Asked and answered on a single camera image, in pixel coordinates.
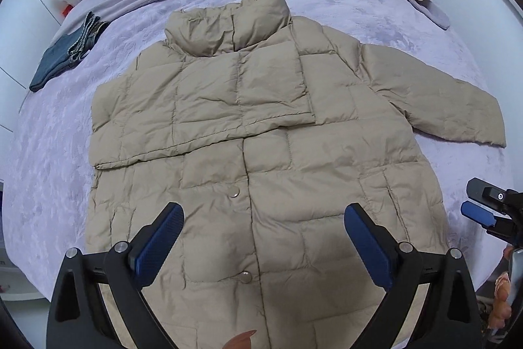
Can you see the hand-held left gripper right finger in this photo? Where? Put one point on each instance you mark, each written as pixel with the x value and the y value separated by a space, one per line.
pixel 367 242

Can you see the orange patterned object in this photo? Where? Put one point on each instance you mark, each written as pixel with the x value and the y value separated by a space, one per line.
pixel 501 291

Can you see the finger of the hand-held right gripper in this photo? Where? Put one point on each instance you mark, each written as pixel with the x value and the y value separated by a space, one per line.
pixel 490 191
pixel 478 213

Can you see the small red object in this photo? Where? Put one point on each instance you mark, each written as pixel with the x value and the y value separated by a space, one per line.
pixel 66 9

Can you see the khaki puffer jacket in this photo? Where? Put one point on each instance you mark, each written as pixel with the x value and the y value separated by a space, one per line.
pixel 265 107

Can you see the lavender bed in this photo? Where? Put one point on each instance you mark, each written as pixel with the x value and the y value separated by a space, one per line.
pixel 388 26

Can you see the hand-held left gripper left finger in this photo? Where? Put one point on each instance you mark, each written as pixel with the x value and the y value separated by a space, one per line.
pixel 157 238

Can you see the folded dark blue jeans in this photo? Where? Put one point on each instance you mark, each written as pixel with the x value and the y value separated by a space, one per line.
pixel 53 62

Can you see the reddish brown object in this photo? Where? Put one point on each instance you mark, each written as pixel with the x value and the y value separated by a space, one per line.
pixel 242 341

